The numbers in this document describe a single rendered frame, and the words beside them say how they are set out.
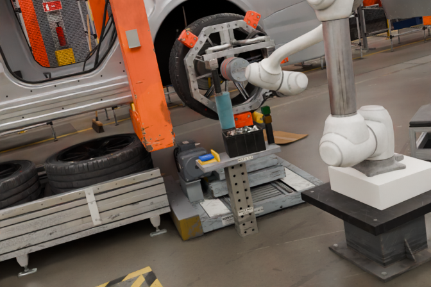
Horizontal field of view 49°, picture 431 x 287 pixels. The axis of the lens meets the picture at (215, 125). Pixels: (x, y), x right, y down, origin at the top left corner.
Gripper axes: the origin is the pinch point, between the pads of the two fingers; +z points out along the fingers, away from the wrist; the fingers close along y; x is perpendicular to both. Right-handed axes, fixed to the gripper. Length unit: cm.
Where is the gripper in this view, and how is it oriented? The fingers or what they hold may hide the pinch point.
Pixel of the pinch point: (266, 95)
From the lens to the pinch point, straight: 258.4
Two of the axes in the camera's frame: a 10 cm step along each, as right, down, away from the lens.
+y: -9.2, 2.5, -3.1
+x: 2.8, 9.6, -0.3
